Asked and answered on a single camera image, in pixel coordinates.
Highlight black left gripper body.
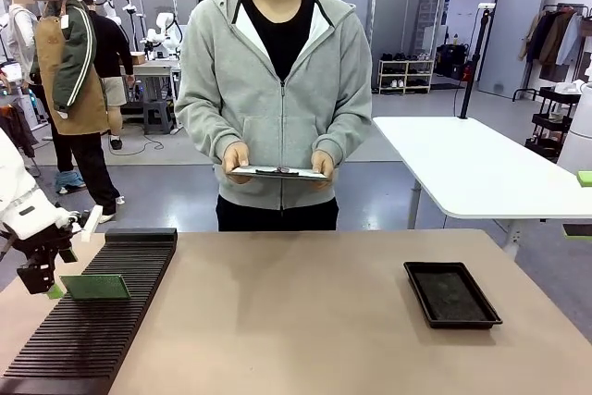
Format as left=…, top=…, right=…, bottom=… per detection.
left=12, top=222, right=76, bottom=269

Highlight green PCB board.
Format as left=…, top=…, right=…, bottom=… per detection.
left=59, top=274, right=131, bottom=302

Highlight grey clipboard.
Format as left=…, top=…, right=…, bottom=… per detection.
left=228, top=164, right=332, bottom=182

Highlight person's right forearm grey sleeve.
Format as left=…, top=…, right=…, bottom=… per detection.
left=174, top=89, right=253, bottom=166

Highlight person's left forearm grey sleeve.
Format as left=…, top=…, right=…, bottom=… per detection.
left=317, top=103, right=374, bottom=168

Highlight black slotted PCB rack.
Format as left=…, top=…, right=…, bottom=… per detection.
left=0, top=227, right=179, bottom=395

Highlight person's right hand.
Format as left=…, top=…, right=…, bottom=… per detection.
left=223, top=141, right=253, bottom=174

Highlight person's left hand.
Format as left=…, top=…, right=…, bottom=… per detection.
left=310, top=150, right=337, bottom=191

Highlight black utility cart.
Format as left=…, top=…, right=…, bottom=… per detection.
left=524, top=85, right=583, bottom=159

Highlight white side table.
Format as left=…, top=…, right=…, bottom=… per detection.
left=372, top=115, right=592, bottom=249

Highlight dark hanging clothes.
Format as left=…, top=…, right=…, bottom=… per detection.
left=0, top=102, right=40, bottom=160

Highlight coat rack with coats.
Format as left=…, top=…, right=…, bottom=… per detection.
left=512, top=2, right=592, bottom=103

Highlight black rectangular tray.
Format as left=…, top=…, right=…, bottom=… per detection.
left=402, top=260, right=504, bottom=330

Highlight grey partition panel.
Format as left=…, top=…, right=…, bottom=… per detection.
left=477, top=0, right=549, bottom=99

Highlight grey plastic stool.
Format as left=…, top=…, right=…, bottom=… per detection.
left=142, top=99, right=175, bottom=135

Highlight black luggage bags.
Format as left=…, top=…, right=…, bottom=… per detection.
left=436, top=43, right=467, bottom=80

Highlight person in green jacket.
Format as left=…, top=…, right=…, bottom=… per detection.
left=29, top=0, right=126, bottom=225

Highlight grey background workbench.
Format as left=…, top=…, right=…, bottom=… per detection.
left=119, top=58, right=182, bottom=130

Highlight white shoe rack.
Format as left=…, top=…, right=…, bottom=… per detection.
left=377, top=57, right=437, bottom=95

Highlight person in black top shorts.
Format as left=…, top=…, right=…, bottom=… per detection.
left=72, top=0, right=136, bottom=152

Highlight person in white hoodie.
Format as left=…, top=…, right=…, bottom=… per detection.
left=0, top=0, right=39, bottom=91

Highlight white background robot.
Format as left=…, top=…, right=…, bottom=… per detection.
left=140, top=9, right=182, bottom=61
left=89, top=0, right=122, bottom=26

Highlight person in grey hoodie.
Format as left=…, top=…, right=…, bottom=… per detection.
left=174, top=0, right=374, bottom=232

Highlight black floor cable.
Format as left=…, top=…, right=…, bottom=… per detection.
left=107, top=124, right=181, bottom=156

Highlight black pole camera stand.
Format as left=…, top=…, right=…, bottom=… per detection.
left=458, top=2, right=497, bottom=120

